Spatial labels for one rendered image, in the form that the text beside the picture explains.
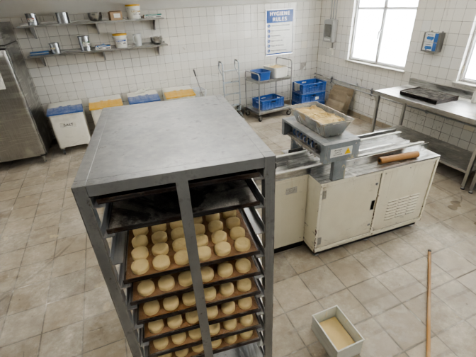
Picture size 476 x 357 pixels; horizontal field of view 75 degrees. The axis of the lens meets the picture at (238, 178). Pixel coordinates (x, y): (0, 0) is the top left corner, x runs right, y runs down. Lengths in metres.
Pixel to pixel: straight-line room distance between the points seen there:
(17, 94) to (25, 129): 0.53
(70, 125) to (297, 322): 4.70
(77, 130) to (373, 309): 5.05
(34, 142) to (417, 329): 5.43
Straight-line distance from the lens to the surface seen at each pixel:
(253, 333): 1.34
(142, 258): 1.00
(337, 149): 2.53
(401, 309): 2.93
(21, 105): 5.64
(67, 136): 5.98
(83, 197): 0.78
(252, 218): 0.96
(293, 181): 2.69
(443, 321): 2.99
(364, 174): 2.84
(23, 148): 5.86
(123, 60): 6.33
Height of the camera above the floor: 2.16
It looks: 30 degrees down
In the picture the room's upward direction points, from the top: 3 degrees counter-clockwise
